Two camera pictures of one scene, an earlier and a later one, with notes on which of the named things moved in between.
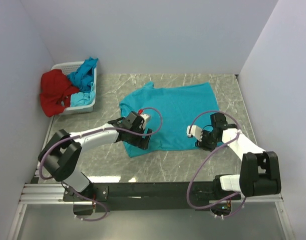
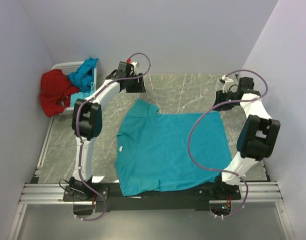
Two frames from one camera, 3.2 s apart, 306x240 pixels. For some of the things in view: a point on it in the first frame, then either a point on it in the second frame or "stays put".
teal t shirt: [176, 114] → [153, 155]
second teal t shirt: [83, 77] stays put
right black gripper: [203, 145] → [220, 96]
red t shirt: [55, 92] stays put
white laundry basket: [68, 68] stays put
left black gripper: [141, 143] → [139, 87]
